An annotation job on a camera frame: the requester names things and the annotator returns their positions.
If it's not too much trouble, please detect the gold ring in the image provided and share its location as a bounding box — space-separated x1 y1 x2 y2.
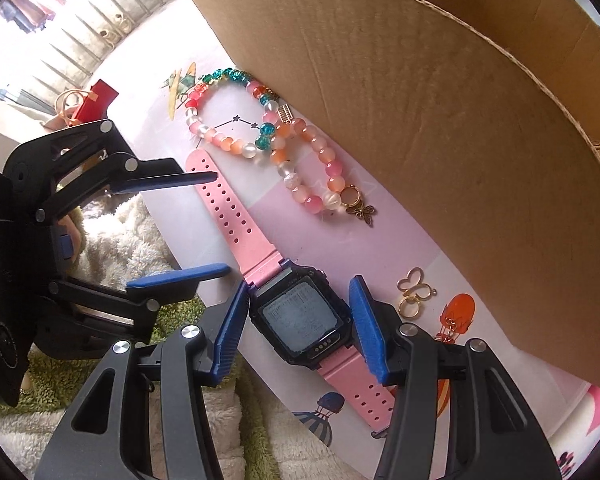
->
396 292 424 320

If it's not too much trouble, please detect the pink strap smartwatch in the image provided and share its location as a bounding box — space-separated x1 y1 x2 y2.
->
197 174 394 437

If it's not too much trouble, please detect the gold butterfly outline charm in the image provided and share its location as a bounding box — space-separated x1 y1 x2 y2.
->
396 266 438 301

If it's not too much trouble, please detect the multicolour teal bead bracelet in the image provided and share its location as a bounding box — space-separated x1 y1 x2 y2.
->
184 66 282 161

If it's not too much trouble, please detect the pink orange bead bracelet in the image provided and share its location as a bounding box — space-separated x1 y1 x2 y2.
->
268 117 349 215

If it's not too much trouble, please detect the silver abacus charm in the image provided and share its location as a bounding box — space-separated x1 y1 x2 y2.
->
277 103 294 124

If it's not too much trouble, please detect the gold spring charm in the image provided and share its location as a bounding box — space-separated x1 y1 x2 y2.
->
436 315 460 344

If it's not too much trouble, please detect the bronze butterfly charm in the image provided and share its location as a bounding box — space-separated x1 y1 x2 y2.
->
346 202 377 228

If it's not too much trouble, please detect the green fluffy cloth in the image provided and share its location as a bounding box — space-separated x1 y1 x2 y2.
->
0 296 282 480

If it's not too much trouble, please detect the white fluffy blanket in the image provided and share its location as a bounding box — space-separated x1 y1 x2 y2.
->
0 195 358 479

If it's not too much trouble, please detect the red gift bag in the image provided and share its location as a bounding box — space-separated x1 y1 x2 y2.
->
72 79 119 124

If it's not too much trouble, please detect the pink floral blanket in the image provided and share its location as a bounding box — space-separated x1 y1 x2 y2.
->
550 386 600 479

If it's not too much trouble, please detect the brown cardboard box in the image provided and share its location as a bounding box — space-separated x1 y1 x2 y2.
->
193 0 600 387

